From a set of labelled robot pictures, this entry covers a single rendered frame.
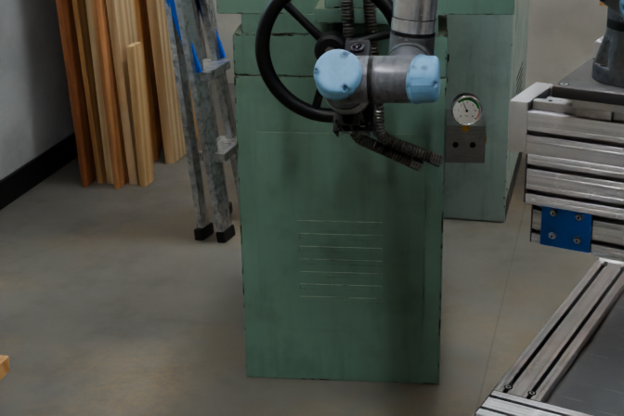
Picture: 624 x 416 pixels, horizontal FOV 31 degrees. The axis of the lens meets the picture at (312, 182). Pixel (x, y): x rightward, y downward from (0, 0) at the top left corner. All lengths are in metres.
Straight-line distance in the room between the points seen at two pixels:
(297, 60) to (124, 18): 1.53
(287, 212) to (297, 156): 0.13
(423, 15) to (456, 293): 1.29
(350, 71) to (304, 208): 0.73
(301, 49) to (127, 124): 1.57
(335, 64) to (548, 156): 0.42
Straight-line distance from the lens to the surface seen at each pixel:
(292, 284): 2.47
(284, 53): 2.30
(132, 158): 3.81
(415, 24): 1.83
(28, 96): 3.86
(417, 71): 1.72
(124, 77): 3.74
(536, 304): 2.96
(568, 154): 1.90
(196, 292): 3.01
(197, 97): 3.20
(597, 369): 2.24
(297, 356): 2.55
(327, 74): 1.72
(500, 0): 2.26
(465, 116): 2.25
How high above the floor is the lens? 1.28
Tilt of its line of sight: 20 degrees down
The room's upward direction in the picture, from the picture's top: 1 degrees counter-clockwise
